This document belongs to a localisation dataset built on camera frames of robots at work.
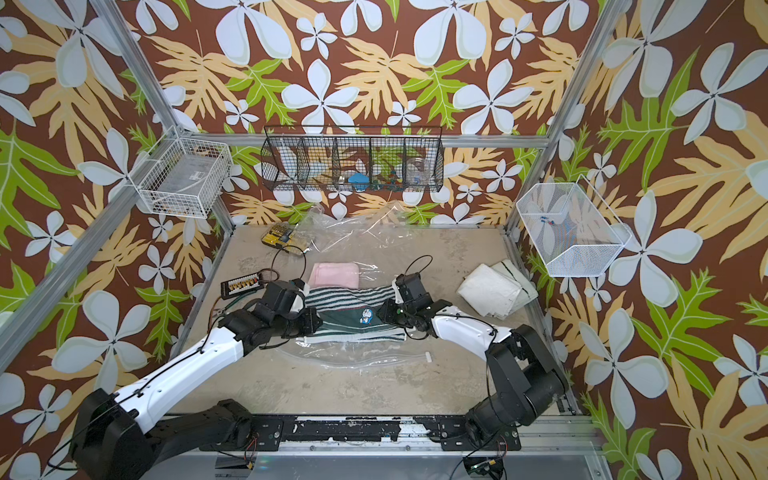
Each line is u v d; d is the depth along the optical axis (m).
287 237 1.12
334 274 1.01
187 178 0.86
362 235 1.15
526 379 0.44
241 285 1.01
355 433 0.75
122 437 0.38
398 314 0.77
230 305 0.98
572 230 0.84
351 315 0.90
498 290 0.96
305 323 0.71
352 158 0.97
